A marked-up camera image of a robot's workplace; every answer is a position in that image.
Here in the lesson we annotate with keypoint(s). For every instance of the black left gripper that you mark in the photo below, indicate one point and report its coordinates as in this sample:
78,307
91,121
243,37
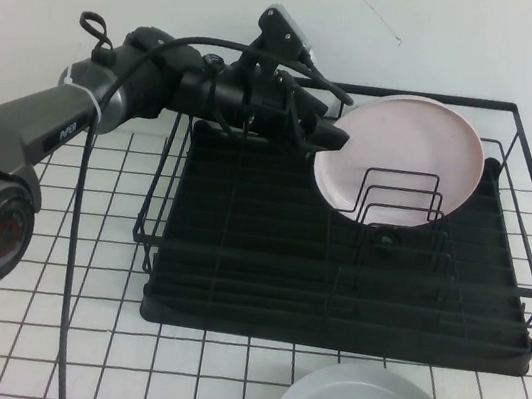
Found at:
260,107

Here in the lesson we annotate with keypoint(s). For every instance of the pink round plate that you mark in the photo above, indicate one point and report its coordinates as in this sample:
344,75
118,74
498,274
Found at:
406,146

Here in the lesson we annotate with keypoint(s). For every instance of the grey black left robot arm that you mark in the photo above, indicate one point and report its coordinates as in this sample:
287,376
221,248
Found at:
15,119

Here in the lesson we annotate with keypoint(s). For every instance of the black dish drying rack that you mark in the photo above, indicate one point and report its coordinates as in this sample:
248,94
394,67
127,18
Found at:
252,319

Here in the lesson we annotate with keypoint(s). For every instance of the white zip tie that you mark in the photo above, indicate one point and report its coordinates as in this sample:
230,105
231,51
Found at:
80,91

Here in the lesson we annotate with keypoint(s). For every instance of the white grid tablecloth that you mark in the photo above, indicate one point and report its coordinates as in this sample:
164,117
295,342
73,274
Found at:
31,274

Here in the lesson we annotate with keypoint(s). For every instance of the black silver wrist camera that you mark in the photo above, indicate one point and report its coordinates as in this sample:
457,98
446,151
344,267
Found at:
285,30

